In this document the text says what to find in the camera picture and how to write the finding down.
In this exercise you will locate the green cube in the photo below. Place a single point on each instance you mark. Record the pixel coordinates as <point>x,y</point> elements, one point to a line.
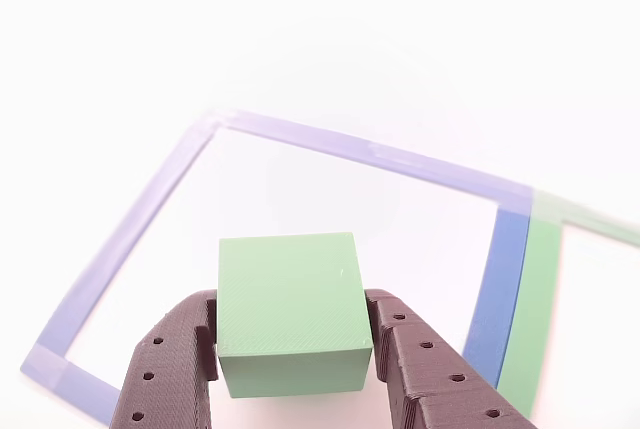
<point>290,294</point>

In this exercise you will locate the green tape square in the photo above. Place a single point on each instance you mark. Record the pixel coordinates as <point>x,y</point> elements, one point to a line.
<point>535,309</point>

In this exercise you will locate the blue tape square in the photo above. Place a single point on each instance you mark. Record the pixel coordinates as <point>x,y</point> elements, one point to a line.
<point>500,289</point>

